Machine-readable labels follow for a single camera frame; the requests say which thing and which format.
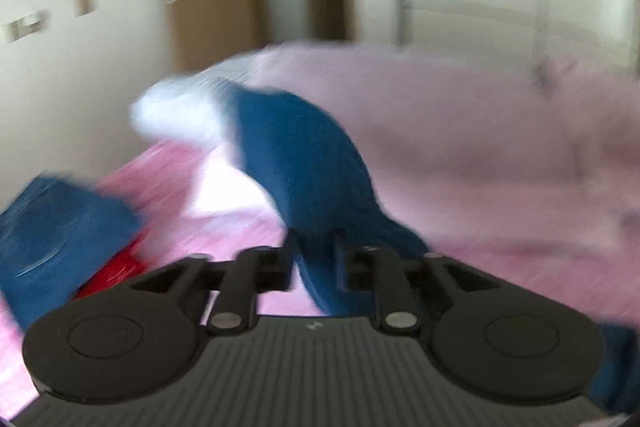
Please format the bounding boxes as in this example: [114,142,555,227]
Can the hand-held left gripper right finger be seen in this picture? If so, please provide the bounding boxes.
[332,231,502,338]

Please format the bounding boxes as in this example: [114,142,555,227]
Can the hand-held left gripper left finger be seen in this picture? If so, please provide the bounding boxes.
[131,229,298,338]

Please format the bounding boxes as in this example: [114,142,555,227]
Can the white ribbed pillow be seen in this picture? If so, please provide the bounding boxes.
[129,76,253,150]

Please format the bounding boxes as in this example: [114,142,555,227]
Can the blue knit sweater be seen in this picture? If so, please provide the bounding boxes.
[220,87,638,415]

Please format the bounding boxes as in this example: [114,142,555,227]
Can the white wall plug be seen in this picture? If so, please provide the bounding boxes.
[17,10,49,34]

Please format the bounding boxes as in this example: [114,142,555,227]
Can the pink floral blanket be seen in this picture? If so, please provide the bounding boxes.
[0,141,640,420]

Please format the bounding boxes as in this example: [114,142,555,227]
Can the folded red garment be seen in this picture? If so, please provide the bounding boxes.
[75,238,152,301]

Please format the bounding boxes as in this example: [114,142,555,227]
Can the folded blue jeans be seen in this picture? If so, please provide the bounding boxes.
[0,173,147,333]

